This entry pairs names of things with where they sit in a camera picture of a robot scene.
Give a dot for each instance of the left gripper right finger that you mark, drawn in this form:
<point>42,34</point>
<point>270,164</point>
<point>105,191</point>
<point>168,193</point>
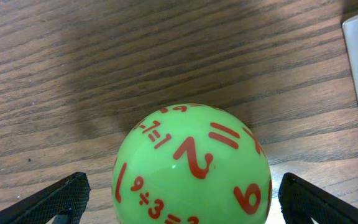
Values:
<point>303,202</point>

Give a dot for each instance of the green number ball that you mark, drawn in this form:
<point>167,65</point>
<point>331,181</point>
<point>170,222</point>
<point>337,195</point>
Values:
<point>191,163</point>

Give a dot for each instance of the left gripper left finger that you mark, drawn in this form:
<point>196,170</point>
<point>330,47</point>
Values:
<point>62,202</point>

